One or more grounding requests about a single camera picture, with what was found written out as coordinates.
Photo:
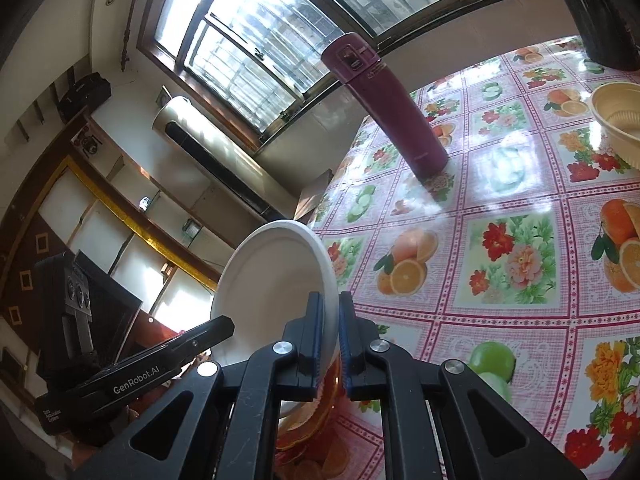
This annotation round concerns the black electric kettle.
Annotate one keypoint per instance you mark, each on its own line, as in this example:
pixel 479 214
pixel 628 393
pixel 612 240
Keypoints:
pixel 600 10

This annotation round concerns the cream plastic bowl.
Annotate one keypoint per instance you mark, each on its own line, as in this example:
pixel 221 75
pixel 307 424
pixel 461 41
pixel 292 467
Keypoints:
pixel 620 120

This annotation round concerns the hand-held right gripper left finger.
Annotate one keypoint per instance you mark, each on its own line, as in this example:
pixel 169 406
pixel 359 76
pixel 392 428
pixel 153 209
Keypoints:
pixel 315 355

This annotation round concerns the gold framed wall cabinet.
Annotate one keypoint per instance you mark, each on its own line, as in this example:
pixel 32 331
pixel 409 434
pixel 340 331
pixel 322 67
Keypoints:
pixel 100 220

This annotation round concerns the white bowl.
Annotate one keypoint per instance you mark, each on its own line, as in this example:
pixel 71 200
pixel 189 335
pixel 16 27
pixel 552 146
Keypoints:
pixel 270 280

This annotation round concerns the tower air conditioner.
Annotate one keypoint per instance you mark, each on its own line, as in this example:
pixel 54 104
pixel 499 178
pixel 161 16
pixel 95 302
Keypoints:
pixel 210 150

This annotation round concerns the barred window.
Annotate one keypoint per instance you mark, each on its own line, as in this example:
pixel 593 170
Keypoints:
pixel 260 15

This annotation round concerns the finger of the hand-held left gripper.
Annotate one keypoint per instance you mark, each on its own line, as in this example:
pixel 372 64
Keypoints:
pixel 205 340

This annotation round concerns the dark wooden stool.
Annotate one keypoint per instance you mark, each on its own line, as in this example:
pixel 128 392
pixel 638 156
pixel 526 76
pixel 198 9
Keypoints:
pixel 312 195

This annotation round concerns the purple thermos bottle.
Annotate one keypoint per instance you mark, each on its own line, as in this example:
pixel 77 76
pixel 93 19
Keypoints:
pixel 390 105

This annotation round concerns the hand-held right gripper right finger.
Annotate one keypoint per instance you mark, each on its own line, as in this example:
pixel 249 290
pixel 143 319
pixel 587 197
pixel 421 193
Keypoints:
pixel 345 360

